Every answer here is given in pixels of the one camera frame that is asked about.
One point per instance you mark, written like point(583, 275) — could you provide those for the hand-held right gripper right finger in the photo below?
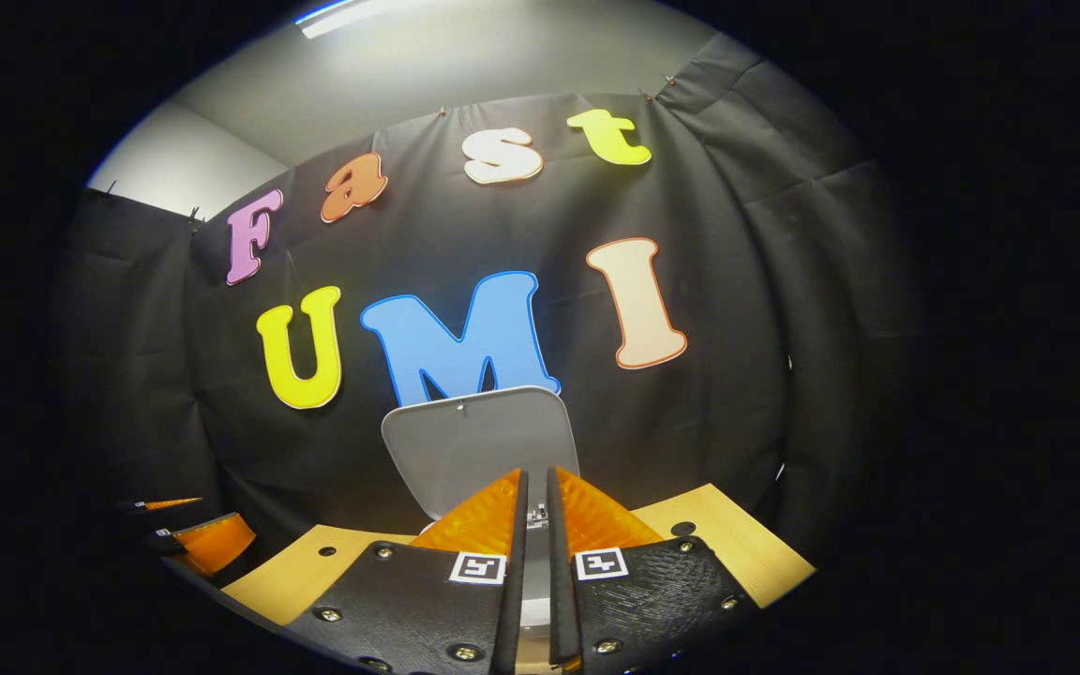
point(559, 581)

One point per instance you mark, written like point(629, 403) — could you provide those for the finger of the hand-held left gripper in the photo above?
point(217, 544)
point(165, 504)

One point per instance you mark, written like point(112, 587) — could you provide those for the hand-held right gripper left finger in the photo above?
point(517, 562)

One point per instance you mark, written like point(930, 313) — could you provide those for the white desktop garbage bin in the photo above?
point(479, 450)

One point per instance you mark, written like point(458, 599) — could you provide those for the wooden desktop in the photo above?
point(746, 548)

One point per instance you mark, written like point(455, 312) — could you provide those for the ceiling light panel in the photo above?
point(343, 16)

